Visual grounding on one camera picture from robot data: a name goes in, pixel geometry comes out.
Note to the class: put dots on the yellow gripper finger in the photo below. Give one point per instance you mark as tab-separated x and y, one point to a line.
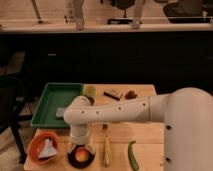
71	147
91	149

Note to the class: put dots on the orange-yellow apple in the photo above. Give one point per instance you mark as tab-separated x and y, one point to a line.
81	154

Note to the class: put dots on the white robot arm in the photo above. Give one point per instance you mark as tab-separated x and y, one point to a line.
187	115

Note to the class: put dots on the dark brown bowl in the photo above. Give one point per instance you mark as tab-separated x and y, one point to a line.
75	163

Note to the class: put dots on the white crumpled cloth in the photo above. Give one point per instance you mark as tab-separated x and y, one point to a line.
48	151

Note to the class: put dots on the grey sponge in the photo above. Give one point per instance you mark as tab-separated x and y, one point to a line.
60	112

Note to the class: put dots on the green chili pepper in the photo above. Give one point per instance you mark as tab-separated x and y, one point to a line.
133	162

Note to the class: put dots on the small dark tin can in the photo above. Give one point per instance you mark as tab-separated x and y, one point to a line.
92	101

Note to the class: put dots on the green plastic tray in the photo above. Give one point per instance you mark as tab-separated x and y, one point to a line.
54	95

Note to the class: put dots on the brown dried food pile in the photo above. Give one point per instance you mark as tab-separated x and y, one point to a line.
130	95

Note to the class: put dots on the black office chair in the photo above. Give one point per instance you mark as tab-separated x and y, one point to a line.
10	109

